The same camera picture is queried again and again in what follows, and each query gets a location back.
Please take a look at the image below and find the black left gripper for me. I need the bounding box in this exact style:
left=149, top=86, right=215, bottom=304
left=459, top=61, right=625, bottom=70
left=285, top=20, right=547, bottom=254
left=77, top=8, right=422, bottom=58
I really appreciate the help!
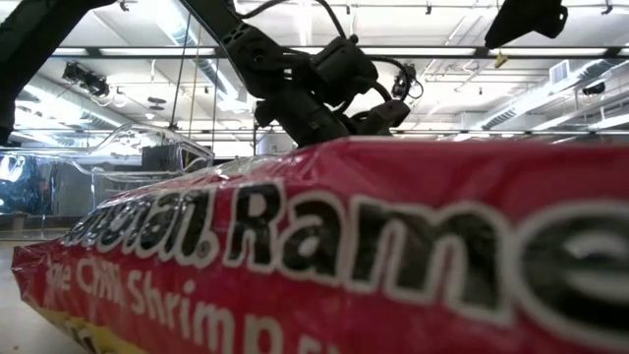
left=253, top=33, right=382, bottom=148

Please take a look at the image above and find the white air vent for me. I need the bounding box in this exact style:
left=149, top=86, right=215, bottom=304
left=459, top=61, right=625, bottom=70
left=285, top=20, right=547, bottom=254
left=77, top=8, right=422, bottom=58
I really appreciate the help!
left=548, top=58, right=575, bottom=86

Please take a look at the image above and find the white cylinder container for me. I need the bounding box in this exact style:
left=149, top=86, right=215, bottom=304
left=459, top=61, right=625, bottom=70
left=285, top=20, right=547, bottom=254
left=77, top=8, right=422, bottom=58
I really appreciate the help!
left=257, top=132, right=299, bottom=156

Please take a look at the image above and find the black box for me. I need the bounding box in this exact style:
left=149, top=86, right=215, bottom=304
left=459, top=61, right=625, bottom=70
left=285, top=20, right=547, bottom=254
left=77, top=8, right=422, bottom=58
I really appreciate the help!
left=141, top=144, right=187, bottom=173

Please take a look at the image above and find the red and green ramen pack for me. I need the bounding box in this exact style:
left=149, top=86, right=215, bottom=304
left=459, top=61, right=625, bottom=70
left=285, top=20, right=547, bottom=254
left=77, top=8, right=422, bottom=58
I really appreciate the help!
left=10, top=137, right=629, bottom=354

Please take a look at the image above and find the black ceiling device cluster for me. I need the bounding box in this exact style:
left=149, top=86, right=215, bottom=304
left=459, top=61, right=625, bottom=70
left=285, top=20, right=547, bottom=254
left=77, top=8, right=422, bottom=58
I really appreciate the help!
left=61, top=62, right=112, bottom=98

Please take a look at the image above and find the clear plastic bin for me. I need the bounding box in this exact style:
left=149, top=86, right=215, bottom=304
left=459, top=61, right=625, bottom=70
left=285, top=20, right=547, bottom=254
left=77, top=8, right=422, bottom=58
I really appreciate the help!
left=0, top=122, right=216, bottom=217

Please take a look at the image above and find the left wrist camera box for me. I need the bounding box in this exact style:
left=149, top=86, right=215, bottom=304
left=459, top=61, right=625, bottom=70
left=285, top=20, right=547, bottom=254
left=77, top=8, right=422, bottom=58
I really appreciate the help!
left=351, top=99, right=412, bottom=138

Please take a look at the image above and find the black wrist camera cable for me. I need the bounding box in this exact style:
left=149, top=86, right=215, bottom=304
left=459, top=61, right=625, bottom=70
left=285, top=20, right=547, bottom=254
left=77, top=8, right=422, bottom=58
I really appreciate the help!
left=366, top=54, right=425, bottom=107

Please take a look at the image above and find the silver ceiling duct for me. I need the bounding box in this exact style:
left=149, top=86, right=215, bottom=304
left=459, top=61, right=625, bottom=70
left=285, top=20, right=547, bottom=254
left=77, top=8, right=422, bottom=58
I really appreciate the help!
left=156, top=9, right=257, bottom=114

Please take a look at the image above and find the black hanging cable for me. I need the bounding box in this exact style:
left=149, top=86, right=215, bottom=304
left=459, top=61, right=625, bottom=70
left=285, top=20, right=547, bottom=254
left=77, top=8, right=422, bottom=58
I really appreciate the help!
left=168, top=12, right=194, bottom=130

